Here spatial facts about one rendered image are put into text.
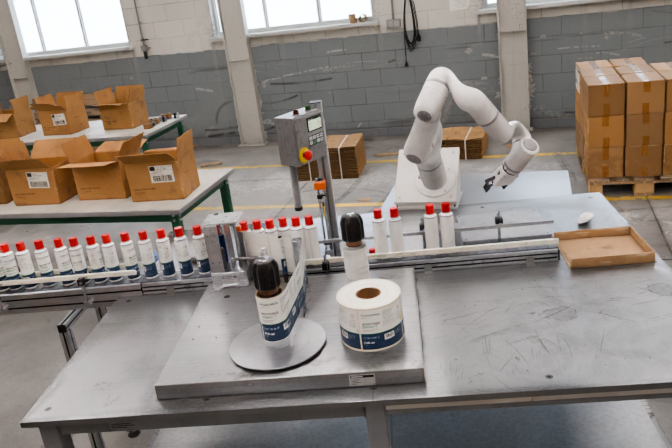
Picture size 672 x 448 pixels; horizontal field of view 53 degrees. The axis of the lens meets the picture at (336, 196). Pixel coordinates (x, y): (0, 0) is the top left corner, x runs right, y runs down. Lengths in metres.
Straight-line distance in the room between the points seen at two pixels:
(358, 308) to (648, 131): 4.02
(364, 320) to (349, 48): 6.21
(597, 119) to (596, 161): 0.34
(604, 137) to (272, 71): 4.23
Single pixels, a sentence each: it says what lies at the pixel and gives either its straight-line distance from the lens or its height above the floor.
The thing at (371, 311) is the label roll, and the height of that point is 1.02.
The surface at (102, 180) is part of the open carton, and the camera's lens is 4.47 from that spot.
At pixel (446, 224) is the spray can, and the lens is 2.62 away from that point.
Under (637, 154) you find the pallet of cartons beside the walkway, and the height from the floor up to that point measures 0.33.
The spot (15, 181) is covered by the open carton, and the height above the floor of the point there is 0.95.
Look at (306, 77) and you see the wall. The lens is 8.25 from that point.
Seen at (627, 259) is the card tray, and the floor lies 0.85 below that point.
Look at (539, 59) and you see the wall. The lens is 7.82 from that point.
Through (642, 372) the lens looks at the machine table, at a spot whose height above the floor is 0.83.
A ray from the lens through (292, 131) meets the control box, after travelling 2.54.
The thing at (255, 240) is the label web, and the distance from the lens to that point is 2.63.
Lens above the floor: 1.99
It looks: 19 degrees down
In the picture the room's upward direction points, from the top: 7 degrees counter-clockwise
